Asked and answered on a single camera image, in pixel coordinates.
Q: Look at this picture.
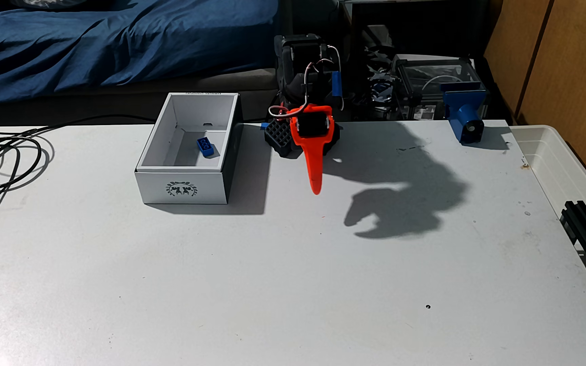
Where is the white cardboard box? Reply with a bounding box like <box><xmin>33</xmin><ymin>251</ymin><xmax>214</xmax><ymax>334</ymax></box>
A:
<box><xmin>135</xmin><ymin>92</ymin><xmax>244</xmax><ymax>205</ymax></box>

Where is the grey bed base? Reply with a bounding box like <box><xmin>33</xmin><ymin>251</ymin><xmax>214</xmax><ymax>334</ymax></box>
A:
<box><xmin>0</xmin><ymin>68</ymin><xmax>279</xmax><ymax>126</ymax></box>

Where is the blue bed sheet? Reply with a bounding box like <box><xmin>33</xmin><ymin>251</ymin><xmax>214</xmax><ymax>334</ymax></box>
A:
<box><xmin>0</xmin><ymin>0</ymin><xmax>279</xmax><ymax>105</ymax></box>

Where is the white plastic bin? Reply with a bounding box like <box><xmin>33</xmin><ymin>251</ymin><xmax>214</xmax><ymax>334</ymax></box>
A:
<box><xmin>511</xmin><ymin>124</ymin><xmax>586</xmax><ymax>240</ymax></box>

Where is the wooden wardrobe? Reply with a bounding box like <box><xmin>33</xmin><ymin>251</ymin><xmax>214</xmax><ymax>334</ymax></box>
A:
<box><xmin>484</xmin><ymin>0</ymin><xmax>586</xmax><ymax>204</ymax></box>

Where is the grey patterned pillow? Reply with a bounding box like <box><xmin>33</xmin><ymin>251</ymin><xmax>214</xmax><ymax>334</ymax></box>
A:
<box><xmin>8</xmin><ymin>0</ymin><xmax>87</xmax><ymax>10</ymax></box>

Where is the clear enclosure black frame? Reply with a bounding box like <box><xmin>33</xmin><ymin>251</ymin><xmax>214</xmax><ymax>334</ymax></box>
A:
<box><xmin>392</xmin><ymin>54</ymin><xmax>487</xmax><ymax>121</ymax></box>

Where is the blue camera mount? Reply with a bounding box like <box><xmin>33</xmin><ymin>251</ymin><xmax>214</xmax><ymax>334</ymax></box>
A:
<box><xmin>441</xmin><ymin>81</ymin><xmax>488</xmax><ymax>144</ymax></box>

